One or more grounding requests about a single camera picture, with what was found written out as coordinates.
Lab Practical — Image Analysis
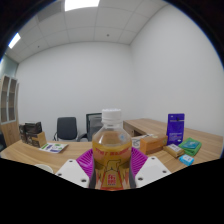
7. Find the green packet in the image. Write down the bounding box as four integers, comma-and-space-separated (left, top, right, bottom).
178, 137, 203, 157

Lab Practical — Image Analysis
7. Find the small square ceiling light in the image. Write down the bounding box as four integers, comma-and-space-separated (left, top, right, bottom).
7, 32, 22, 50

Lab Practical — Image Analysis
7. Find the black mesh office chair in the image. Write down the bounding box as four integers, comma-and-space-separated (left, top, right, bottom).
78, 112, 104, 143

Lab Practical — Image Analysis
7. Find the small blue and white box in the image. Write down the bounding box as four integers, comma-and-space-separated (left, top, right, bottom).
178, 154, 195, 167

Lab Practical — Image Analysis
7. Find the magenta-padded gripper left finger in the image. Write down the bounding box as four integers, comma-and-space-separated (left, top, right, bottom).
54, 148, 96, 189

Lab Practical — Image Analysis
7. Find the small tan labelled box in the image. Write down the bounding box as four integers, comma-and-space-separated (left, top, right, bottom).
162, 143, 185, 159

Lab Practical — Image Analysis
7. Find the wooden side desk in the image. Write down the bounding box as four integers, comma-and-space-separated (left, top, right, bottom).
122, 118, 169, 138

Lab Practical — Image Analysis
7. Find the dark padded office chair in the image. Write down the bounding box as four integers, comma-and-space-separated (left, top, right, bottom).
53, 116, 80, 142

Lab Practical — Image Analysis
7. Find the small dark box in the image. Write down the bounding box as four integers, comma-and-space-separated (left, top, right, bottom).
18, 123, 28, 144

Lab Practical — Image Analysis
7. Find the printed leaflet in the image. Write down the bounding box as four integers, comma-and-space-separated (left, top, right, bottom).
39, 142, 69, 155

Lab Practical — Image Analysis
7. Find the purple standing package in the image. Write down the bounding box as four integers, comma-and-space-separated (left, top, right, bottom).
166, 113, 186, 146

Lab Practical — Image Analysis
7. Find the large square ceiling light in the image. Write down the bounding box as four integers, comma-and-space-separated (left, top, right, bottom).
64, 0, 101, 12

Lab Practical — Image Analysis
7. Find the orange-brown box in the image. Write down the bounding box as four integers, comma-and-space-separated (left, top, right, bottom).
139, 134, 169, 156

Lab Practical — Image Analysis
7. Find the orange-label drink bottle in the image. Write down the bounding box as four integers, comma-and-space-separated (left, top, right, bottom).
91, 108, 133, 191

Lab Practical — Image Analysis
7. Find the ceiling air vent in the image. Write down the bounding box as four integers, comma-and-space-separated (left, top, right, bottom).
35, 0, 64, 23

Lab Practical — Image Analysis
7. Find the wooden glass-door shelf cabinet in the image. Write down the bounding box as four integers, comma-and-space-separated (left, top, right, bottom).
0, 74, 21, 148

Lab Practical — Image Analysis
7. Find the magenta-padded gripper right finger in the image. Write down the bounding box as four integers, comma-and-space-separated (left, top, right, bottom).
128, 146, 172, 189

